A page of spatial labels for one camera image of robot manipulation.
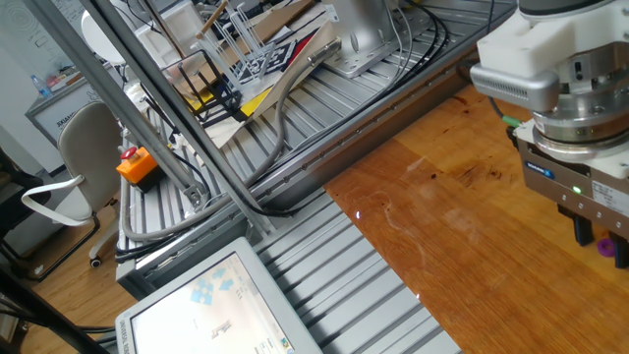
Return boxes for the clear water bottle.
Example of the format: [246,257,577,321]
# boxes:
[29,74,53,99]

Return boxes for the orange emergency stop box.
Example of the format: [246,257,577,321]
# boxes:
[116,146,166,194]

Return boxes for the cable with green plug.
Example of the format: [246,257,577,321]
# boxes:
[486,0,523,130]

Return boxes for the white wire rack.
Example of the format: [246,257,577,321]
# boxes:
[191,2,277,92]

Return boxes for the black metal bar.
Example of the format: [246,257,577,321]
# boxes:
[0,267,109,354]

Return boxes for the white plastic storage box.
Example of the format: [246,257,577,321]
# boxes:
[135,0,202,65]

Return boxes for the brown cardboard sheet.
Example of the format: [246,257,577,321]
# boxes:
[230,0,315,45]

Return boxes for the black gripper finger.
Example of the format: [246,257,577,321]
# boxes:
[557,204,595,247]
[608,229,629,270]

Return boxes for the white wall whiteboard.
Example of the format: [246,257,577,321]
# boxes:
[0,0,85,80]

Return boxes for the white cabinet with label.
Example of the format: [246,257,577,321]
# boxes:
[25,73,107,148]

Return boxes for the grey aluminium frame post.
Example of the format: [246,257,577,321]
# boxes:
[78,0,277,236]
[22,0,207,207]

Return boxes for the silver metal pedestal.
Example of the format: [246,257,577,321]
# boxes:
[321,0,400,80]

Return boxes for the printed marker calibration board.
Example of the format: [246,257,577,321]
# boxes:
[210,22,338,148]

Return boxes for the beige office chair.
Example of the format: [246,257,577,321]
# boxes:
[20,100,124,269]

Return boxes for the white robot teach pendant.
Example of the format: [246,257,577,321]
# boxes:
[115,236,323,354]

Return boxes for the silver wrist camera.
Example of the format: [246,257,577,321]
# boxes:
[470,62,561,113]

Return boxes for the silver Schunk gripper body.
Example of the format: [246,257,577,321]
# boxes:
[515,140,629,242]

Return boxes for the white round panel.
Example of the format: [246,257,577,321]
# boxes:
[81,9,127,65]

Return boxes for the grey flexible hose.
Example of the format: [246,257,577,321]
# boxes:
[119,37,344,243]

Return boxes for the black wire rack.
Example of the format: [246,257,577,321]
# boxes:
[161,48,243,129]

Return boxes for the wooden stick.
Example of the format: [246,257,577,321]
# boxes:
[196,0,230,40]

